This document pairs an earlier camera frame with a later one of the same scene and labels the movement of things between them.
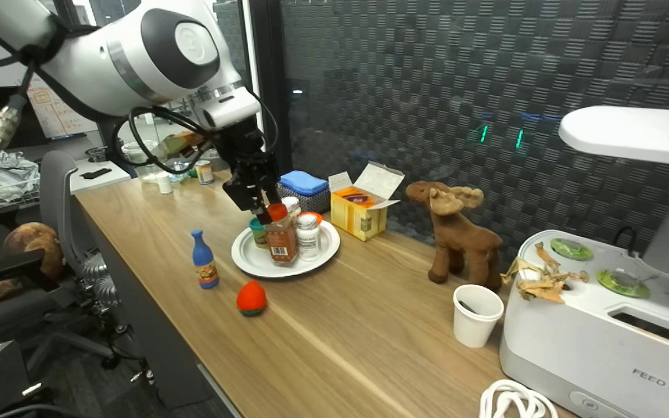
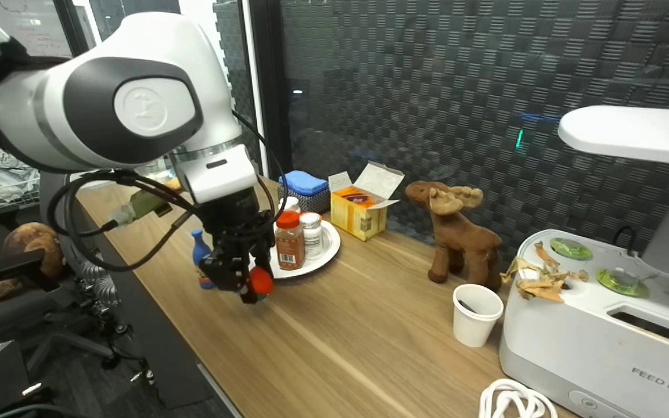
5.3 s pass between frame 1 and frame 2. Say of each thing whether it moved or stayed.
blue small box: stayed
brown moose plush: stayed
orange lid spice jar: moved
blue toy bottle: stayed
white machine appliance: stayed
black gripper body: moved
